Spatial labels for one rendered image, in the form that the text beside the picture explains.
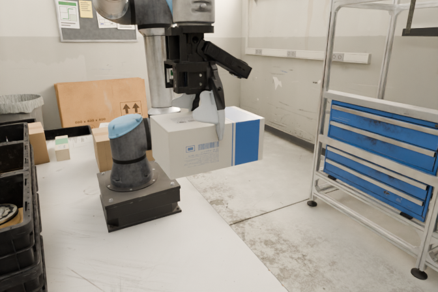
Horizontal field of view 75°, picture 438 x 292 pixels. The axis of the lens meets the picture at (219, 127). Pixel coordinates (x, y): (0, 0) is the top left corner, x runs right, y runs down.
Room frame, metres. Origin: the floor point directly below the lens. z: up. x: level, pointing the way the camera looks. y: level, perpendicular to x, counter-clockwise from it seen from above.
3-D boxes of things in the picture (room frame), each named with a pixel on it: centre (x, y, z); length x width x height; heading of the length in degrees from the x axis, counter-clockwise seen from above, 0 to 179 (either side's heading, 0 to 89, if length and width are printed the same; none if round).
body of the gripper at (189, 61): (0.54, 0.05, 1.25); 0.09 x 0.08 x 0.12; 118
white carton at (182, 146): (0.56, 0.02, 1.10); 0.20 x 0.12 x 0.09; 118
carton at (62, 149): (1.45, 0.85, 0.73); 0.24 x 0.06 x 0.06; 28
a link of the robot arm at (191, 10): (0.54, 0.04, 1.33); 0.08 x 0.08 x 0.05
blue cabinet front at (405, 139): (1.67, -0.96, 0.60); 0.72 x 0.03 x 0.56; 28
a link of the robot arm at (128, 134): (0.94, 0.31, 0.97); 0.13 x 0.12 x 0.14; 111
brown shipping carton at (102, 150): (1.34, 0.46, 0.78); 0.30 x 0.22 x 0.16; 118
